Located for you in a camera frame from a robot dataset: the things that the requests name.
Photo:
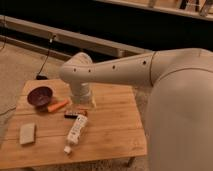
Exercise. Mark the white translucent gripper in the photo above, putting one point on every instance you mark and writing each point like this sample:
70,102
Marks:
81,94

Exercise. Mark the dark purple ceramic bowl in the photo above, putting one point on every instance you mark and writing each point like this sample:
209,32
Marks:
40,96

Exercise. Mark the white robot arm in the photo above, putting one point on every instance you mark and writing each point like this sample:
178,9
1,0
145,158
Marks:
179,114

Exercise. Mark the small dark candy bar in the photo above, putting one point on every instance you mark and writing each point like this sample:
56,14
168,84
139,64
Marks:
75,114

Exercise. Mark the white tube with cap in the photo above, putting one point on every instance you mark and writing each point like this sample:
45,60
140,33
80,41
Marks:
75,133

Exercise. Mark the orange carrot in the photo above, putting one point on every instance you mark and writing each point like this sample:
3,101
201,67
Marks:
56,106

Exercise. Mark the wooden table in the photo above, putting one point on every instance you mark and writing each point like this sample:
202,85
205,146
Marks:
114,129

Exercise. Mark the beige sponge block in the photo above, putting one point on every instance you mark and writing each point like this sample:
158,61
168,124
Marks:
27,133

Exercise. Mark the metal rail frame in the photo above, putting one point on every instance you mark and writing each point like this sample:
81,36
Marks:
79,40

